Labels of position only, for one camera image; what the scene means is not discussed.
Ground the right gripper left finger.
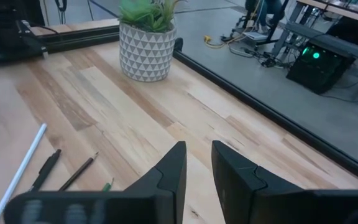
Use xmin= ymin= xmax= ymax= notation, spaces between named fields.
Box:
xmin=124 ymin=141 xmax=188 ymax=224

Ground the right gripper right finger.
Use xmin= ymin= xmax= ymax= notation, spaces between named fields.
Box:
xmin=211 ymin=139 xmax=304 ymax=224

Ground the green pencil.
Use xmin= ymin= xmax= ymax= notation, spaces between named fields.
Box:
xmin=101 ymin=177 xmax=115 ymax=192

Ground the black pencil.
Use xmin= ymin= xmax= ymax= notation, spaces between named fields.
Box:
xmin=58 ymin=151 xmax=99 ymax=192

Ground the black pen with scale print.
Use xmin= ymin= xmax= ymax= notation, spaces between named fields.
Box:
xmin=29 ymin=149 xmax=63 ymax=192

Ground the succulent in patterned pot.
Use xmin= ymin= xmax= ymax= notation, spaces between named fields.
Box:
xmin=116 ymin=0 xmax=188 ymax=83

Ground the black computer with green light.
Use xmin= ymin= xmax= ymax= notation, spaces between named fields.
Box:
xmin=286 ymin=42 xmax=356 ymax=95

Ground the grey metal bench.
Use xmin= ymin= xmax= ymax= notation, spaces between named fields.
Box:
xmin=272 ymin=21 xmax=358 ymax=103

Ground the person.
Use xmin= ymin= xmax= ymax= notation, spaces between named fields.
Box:
xmin=244 ymin=0 xmax=284 ymax=34

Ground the wooden top table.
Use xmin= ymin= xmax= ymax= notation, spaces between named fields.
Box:
xmin=295 ymin=0 xmax=358 ymax=27

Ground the black floor cable tangle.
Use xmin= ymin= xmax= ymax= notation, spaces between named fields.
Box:
xmin=227 ymin=42 xmax=288 ymax=68

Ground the yellow floor cable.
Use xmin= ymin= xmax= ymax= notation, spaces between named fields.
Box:
xmin=203 ymin=34 xmax=226 ymax=49

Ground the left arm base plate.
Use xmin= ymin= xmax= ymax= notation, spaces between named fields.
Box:
xmin=0 ymin=19 xmax=49 ymax=70

